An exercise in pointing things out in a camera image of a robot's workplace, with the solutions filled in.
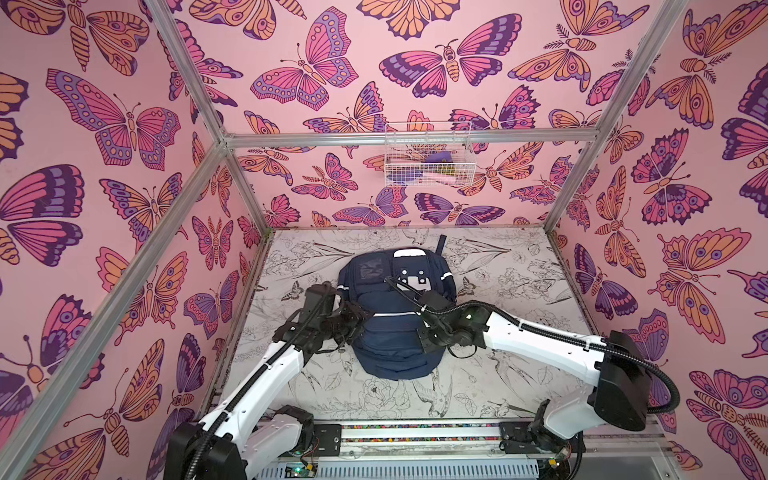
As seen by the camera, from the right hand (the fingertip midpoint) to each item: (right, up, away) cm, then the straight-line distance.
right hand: (420, 336), depth 80 cm
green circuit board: (-30, -30, -8) cm, 43 cm away
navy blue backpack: (-7, +13, +15) cm, 21 cm away
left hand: (-12, +5, -1) cm, 13 cm away
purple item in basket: (+7, +53, +14) cm, 55 cm away
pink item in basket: (+7, +44, +6) cm, 45 cm away
